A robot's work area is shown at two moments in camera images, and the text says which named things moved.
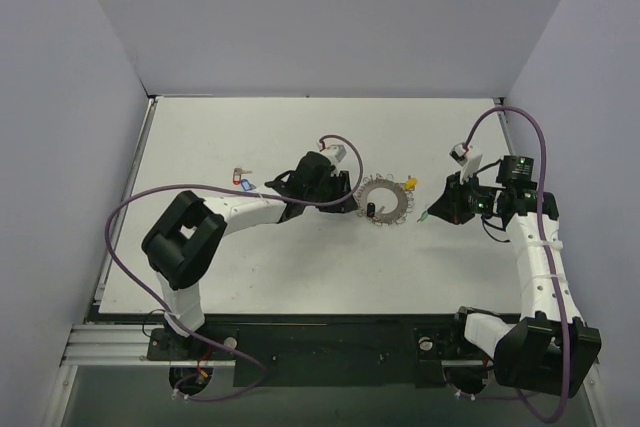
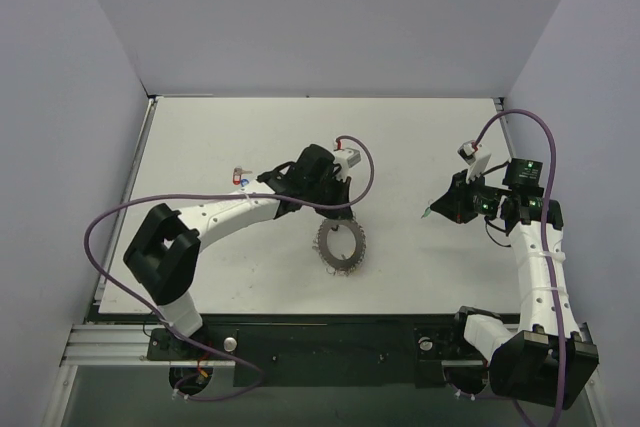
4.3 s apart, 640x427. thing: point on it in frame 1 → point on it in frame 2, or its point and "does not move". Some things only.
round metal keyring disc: x=405 y=199 → x=332 y=263
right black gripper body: x=458 y=199 does not move
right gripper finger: x=446 y=206 does not move
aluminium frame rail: x=132 y=346 does not move
